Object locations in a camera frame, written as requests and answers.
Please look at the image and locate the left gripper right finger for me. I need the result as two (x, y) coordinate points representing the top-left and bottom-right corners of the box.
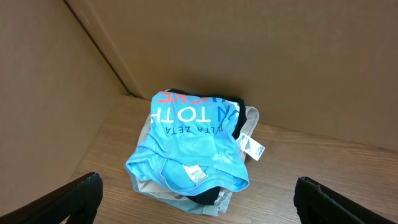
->
(294, 177), (394, 224)

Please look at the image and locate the black garment on pile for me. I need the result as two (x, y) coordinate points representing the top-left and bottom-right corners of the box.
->
(166, 88), (247, 205)

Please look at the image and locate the light blue denim garment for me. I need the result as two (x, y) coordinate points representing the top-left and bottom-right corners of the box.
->
(126, 169), (233, 217)

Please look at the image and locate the light blue printed t-shirt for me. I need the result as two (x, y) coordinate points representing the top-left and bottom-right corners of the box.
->
(124, 91), (249, 196)

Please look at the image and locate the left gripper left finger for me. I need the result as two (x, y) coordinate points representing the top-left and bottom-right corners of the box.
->
(1, 172), (103, 224)

